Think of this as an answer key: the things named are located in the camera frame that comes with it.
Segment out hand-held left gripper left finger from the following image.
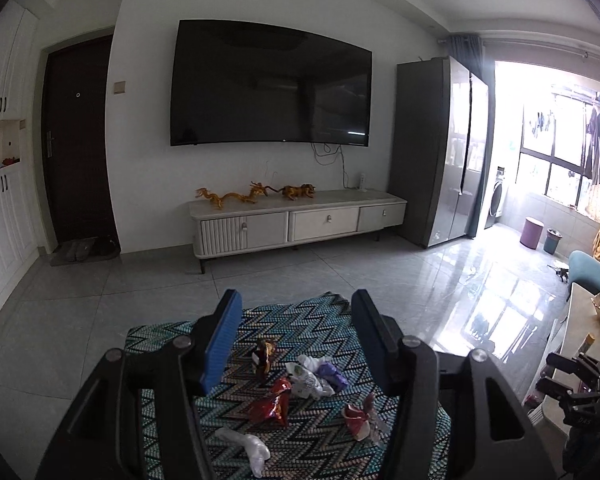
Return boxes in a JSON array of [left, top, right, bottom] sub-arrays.
[[35, 289, 243, 480]]

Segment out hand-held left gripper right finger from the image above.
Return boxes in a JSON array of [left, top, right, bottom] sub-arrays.
[[351, 289, 561, 480]]

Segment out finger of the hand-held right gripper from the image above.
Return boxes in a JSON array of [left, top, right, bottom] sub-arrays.
[[546, 352, 600, 386], [536, 376, 600, 413]]

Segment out brown snack wrapper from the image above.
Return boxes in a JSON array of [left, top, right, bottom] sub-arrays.
[[251, 338, 277, 376]]

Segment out purple snack wrapper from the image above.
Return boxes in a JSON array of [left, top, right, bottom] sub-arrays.
[[317, 357, 349, 393]]

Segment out white green plastic bag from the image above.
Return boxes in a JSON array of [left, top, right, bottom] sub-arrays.
[[285, 355, 337, 398]]

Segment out red foil wrapper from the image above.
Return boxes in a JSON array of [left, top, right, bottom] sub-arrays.
[[245, 377, 293, 427]]

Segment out red white wrapper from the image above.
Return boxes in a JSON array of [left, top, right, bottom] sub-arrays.
[[341, 392, 381, 441]]

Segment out clear plastic wrapper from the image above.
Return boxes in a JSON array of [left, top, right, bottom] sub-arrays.
[[214, 427, 271, 478]]

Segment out white side table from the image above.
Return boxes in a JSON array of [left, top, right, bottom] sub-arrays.
[[527, 282, 600, 431]]

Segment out zigzag knitted rug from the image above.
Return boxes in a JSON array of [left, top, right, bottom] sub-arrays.
[[122, 292, 453, 480]]

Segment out teal chair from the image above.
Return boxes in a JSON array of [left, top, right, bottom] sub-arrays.
[[567, 251, 600, 301]]

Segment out white TV cabinet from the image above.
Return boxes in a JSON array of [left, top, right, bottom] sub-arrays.
[[187, 189, 408, 275]]

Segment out purple stool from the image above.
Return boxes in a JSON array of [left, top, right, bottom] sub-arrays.
[[522, 216, 545, 250]]

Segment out golden dragon figurine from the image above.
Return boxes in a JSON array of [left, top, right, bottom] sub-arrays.
[[250, 181, 282, 200], [195, 187, 258, 209]]

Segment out dark shoes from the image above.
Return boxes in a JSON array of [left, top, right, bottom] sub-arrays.
[[92, 235, 119, 257]]

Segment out golden tiger figurine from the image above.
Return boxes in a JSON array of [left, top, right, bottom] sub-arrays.
[[280, 185, 317, 202]]

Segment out grey slippers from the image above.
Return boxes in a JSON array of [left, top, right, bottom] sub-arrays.
[[62, 240, 98, 262]]

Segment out grey refrigerator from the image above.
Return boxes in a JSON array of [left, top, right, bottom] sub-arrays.
[[387, 56, 491, 249]]

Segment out white washing machine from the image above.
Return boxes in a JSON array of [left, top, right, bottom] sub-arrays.
[[485, 167, 511, 231]]

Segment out dark brown entrance door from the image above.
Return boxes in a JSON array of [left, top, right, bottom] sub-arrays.
[[41, 35, 121, 256]]

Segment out white floor cabinet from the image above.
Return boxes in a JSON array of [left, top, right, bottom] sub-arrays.
[[0, 162, 38, 311]]

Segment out blue grey curtain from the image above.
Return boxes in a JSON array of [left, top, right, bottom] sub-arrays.
[[447, 35, 496, 238]]

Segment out television cable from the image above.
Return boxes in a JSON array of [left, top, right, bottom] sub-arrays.
[[310, 142, 349, 191]]

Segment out wall-mounted black television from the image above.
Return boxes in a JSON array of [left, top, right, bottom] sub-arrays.
[[170, 20, 373, 148]]

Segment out white wall cabinet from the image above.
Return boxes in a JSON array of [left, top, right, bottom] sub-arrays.
[[0, 0, 38, 123]]

